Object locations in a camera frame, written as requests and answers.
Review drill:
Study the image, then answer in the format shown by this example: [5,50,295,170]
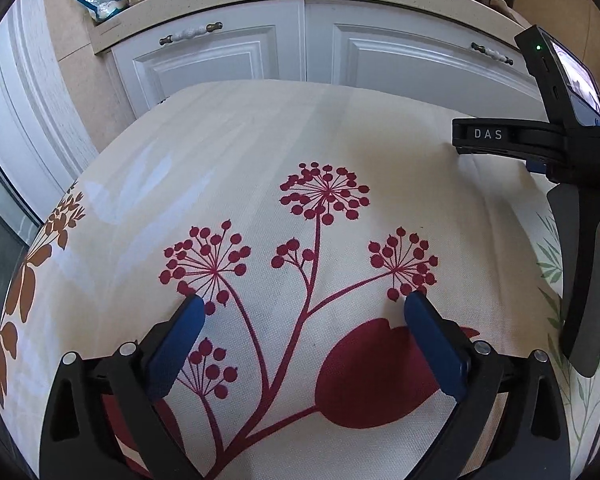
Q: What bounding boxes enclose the white door frame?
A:
[0,0,103,226]

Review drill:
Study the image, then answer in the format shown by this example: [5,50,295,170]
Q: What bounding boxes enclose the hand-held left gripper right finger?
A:
[404,290,572,480]

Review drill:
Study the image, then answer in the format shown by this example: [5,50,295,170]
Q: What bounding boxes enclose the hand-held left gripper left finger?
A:
[39,293,206,480]

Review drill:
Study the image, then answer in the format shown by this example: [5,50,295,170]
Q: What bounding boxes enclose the white ceramic cabinet handle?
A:
[159,22,224,46]
[470,42,515,65]

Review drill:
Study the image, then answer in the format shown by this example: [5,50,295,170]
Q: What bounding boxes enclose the white kitchen cabinets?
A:
[102,0,551,126]

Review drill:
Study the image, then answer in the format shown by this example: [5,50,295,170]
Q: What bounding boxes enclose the floral tablecloth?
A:
[0,80,600,480]

